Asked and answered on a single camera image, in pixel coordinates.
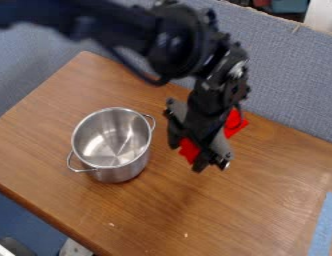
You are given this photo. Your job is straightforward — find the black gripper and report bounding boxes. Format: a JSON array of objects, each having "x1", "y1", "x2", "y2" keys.
[{"x1": 165, "y1": 80, "x2": 252, "y2": 173}]

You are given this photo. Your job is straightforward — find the red block object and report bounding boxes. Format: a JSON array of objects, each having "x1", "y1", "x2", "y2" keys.
[{"x1": 180, "y1": 109, "x2": 249, "y2": 165}]

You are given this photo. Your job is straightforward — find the metal pot with handles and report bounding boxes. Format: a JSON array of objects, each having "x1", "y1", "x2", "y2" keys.
[{"x1": 66, "y1": 107, "x2": 157, "y2": 183}]

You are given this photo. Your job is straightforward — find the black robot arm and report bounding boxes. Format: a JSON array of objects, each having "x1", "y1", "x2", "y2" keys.
[{"x1": 0, "y1": 0, "x2": 251, "y2": 172}]

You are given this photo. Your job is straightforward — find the blue tape strip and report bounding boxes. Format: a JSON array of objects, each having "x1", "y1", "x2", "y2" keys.
[{"x1": 308, "y1": 192, "x2": 332, "y2": 256}]

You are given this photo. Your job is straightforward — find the blue fabric partition wall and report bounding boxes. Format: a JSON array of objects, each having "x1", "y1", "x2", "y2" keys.
[{"x1": 0, "y1": 0, "x2": 332, "y2": 142}]

